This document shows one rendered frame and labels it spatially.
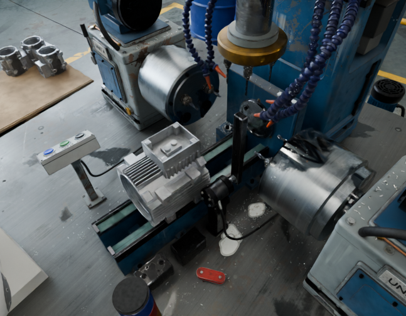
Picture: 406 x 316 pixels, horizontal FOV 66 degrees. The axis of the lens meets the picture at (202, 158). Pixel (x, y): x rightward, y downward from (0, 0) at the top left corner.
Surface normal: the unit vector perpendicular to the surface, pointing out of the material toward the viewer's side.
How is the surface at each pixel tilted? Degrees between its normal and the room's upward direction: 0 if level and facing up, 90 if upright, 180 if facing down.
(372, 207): 0
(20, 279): 45
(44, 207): 0
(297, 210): 77
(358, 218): 0
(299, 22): 90
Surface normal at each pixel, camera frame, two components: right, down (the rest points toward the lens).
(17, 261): 0.53, -0.15
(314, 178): -0.44, -0.29
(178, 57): -0.06, -0.64
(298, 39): -0.76, 0.50
